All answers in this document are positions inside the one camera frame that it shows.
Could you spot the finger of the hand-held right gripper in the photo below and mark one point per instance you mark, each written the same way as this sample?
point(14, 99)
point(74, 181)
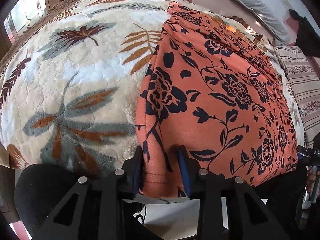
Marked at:
point(310, 155)

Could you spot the patterned glass window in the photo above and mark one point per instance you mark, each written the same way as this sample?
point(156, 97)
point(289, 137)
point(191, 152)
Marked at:
point(25, 15)

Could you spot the person's right hand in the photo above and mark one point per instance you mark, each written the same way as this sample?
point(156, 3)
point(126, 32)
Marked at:
point(313, 177)

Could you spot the striped beige pillow at right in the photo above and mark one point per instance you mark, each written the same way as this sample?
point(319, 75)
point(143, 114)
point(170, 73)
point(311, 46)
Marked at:
point(300, 85)

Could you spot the dark cloth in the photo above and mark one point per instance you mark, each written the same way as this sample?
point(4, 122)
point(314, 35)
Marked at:
point(307, 35)

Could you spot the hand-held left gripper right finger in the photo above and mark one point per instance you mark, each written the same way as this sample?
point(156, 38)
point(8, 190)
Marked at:
point(183, 172)

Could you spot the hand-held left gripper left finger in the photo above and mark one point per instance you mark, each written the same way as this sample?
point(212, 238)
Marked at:
point(137, 172)

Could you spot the cream leaf print blanket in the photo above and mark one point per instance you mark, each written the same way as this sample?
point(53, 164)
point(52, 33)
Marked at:
point(75, 80)

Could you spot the grey pillow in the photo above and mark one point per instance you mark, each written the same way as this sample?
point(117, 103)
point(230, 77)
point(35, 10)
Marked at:
point(260, 7)

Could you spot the orange black floral cloth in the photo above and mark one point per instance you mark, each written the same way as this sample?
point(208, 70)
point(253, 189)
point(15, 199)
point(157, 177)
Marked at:
point(212, 110)

